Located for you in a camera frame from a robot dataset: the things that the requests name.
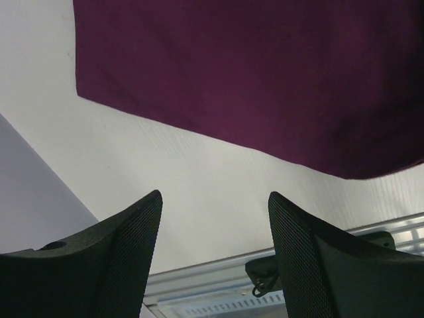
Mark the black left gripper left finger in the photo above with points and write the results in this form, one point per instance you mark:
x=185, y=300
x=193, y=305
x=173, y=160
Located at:
x=101, y=271

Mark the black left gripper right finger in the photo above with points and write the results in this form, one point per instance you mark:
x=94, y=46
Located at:
x=328, y=272

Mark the purple cloth mat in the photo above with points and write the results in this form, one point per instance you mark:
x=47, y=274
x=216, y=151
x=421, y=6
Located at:
x=336, y=86

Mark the front aluminium rail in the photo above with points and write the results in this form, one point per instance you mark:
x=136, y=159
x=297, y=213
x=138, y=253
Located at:
x=230, y=272

